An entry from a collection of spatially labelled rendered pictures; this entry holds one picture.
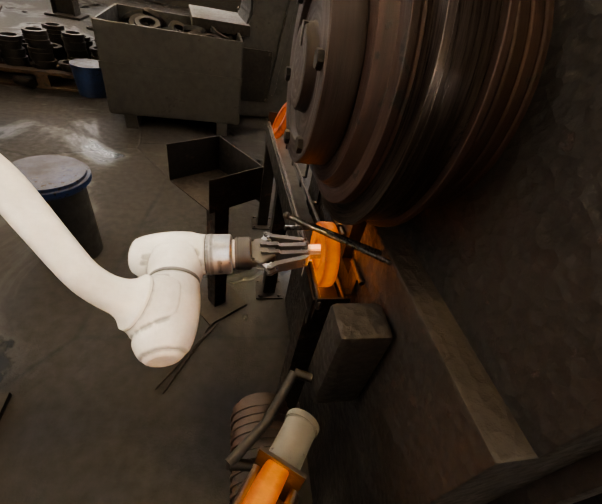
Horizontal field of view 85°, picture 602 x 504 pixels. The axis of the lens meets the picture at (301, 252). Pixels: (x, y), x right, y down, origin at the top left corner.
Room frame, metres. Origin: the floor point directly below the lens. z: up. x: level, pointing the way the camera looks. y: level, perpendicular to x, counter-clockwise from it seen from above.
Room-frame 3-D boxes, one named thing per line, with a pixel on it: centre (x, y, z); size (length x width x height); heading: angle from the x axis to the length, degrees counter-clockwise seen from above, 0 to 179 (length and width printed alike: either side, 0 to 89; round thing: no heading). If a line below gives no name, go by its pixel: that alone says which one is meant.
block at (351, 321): (0.37, -0.13, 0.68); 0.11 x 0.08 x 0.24; 107
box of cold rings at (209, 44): (3.03, 1.40, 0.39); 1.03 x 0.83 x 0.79; 111
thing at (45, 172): (1.08, 1.10, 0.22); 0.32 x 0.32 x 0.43
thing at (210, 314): (0.99, 0.35, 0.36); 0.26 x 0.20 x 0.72; 52
